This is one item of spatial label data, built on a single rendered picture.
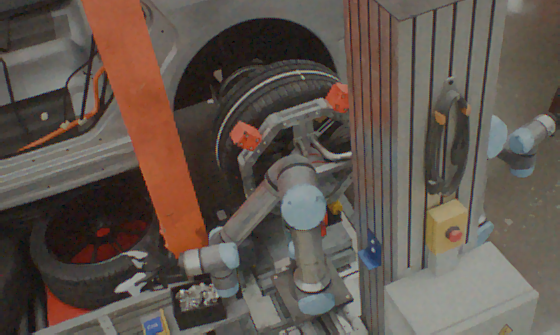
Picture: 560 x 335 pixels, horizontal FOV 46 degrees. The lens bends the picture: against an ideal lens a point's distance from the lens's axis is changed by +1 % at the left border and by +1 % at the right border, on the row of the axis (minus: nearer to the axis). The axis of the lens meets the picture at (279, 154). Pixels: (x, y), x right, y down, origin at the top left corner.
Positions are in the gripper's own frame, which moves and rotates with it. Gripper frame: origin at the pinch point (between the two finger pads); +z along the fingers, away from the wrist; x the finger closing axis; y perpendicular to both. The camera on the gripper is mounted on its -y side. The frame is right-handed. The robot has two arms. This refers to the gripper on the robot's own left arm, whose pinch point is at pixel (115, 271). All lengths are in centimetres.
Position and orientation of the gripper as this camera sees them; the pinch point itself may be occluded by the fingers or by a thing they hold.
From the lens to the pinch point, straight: 198.6
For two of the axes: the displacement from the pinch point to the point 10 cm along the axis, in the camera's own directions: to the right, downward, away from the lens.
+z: -9.8, 1.8, -0.3
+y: 1.4, 8.2, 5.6
